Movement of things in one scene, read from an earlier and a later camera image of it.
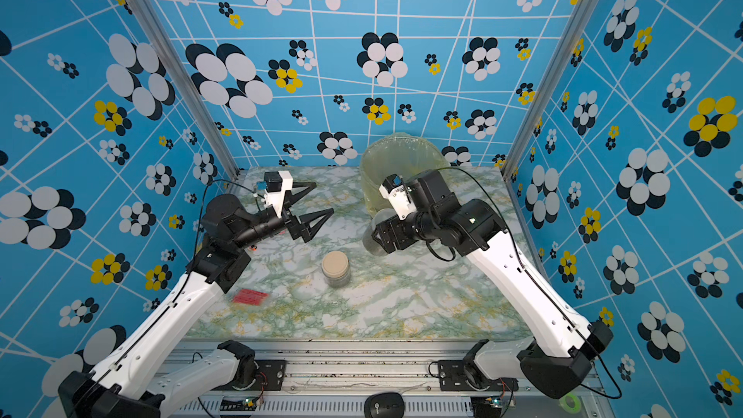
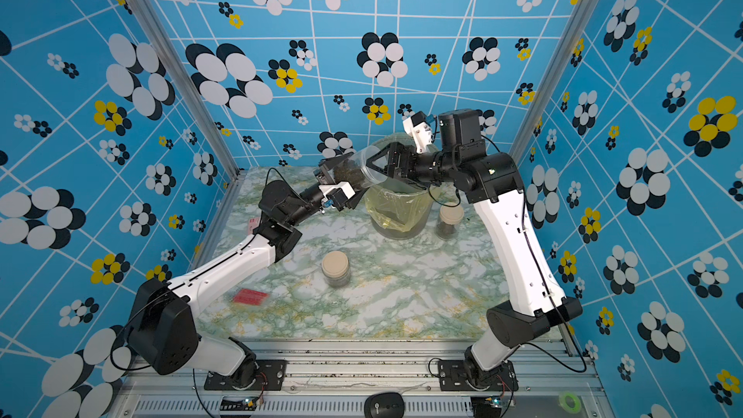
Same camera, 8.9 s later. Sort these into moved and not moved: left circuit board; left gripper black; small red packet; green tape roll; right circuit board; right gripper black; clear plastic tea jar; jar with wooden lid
Moved: clear plastic tea jar; left gripper black; right gripper black
Not moved: left circuit board; small red packet; green tape roll; jar with wooden lid; right circuit board
